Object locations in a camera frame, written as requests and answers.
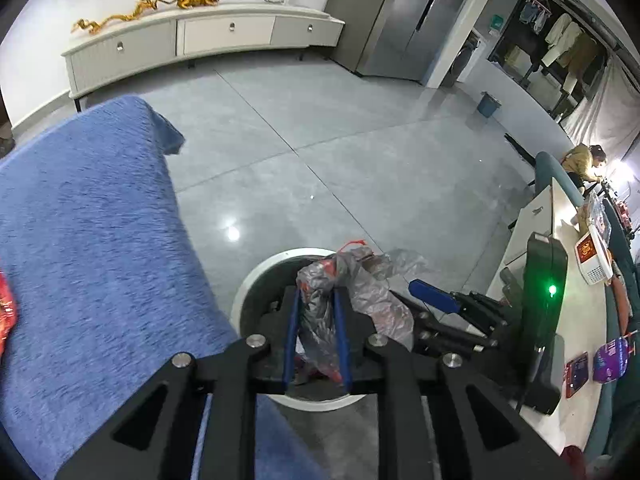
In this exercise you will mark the white round trash can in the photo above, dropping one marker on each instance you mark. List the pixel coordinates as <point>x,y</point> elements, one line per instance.
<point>295,254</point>

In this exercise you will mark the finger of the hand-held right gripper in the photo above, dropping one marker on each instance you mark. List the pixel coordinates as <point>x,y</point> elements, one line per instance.
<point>432,296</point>
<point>450,335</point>

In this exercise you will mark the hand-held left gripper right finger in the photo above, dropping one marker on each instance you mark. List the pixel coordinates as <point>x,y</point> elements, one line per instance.
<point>342,340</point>

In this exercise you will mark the white table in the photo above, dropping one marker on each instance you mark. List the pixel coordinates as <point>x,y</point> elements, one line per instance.
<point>582,320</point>

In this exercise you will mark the long gold dragon figurine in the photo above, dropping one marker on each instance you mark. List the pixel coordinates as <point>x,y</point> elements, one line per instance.
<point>100,22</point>

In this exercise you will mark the red white box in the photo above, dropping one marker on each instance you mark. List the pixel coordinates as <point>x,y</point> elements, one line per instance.
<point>592,257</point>

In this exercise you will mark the purple packet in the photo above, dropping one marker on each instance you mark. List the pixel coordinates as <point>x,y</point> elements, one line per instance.
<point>611,360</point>

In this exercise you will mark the bright red snack wrapper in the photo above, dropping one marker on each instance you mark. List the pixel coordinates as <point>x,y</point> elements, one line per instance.
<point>6,310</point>

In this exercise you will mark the cream hanging garment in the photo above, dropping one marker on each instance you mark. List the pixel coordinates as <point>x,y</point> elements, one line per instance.
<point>557,37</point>

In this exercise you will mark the light blue hanging garments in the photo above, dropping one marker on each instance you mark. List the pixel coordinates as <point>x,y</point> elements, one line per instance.
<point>534,12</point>

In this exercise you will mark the white grey television cabinet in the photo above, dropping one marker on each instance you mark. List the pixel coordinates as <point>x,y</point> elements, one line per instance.
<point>145,42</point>

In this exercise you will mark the red blue flat packet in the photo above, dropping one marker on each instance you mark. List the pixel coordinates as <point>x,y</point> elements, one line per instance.
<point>577,375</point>

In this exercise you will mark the brown hanging garment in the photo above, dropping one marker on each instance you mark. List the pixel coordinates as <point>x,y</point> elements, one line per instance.
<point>582,55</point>

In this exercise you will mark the grey two-door refrigerator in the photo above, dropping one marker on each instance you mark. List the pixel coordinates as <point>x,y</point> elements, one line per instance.
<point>400,20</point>

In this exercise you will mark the gold tiger figurine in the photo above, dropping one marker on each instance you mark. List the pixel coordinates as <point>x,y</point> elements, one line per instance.
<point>197,1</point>

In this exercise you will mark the white hanging sheet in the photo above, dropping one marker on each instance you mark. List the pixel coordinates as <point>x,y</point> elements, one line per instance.
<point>600,115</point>

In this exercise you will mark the blue fluffy blanket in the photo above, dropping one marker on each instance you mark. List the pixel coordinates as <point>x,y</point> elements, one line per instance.
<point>90,235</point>

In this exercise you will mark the small gold dragon figurine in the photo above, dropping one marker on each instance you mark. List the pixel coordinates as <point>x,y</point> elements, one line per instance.
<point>145,7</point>

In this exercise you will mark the clear grey plastic bag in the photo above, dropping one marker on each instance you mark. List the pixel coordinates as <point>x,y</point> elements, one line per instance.
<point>317,325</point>

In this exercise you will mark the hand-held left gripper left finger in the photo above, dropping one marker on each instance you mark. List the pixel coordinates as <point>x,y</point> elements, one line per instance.
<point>291,340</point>

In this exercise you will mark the blue plastic bin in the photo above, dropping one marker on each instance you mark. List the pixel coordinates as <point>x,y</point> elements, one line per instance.
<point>488,106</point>

